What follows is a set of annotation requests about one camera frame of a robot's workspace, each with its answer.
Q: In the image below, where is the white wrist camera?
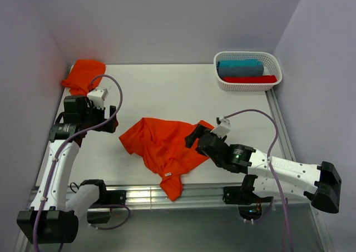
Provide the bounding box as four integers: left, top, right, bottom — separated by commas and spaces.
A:
87, 87, 108, 110
211, 116, 231, 139

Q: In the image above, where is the white plastic basket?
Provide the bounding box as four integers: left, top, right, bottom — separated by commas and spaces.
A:
214, 51, 283, 91

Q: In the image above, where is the aluminium rail frame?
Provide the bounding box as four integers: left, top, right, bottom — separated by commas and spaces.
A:
13, 90, 334, 252

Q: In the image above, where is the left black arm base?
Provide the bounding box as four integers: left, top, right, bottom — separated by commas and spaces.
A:
66, 180, 131, 230

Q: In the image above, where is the teal rolled t-shirt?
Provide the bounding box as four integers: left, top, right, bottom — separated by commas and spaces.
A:
217, 59, 263, 68

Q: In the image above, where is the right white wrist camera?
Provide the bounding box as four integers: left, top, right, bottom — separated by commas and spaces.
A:
211, 116, 231, 139

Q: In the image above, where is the red rolled t-shirt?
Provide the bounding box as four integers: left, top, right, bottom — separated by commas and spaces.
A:
222, 75, 278, 83

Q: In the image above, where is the grey rolled t-shirt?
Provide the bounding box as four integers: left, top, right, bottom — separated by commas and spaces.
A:
217, 66, 264, 78

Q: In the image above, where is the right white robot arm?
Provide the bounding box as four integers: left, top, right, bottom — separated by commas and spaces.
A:
185, 124, 342, 214

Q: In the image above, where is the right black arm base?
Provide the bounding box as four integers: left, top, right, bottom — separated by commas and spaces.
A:
222, 186, 274, 221

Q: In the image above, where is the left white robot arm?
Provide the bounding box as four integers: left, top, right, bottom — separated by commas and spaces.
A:
17, 95, 120, 246

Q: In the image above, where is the crumpled orange t-shirt pile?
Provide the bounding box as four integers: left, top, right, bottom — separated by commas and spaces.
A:
61, 60, 106, 96

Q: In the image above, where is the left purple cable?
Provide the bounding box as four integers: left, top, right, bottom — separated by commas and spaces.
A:
32, 74, 131, 252

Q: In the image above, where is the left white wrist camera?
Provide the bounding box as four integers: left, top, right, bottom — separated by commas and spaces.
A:
87, 87, 108, 110

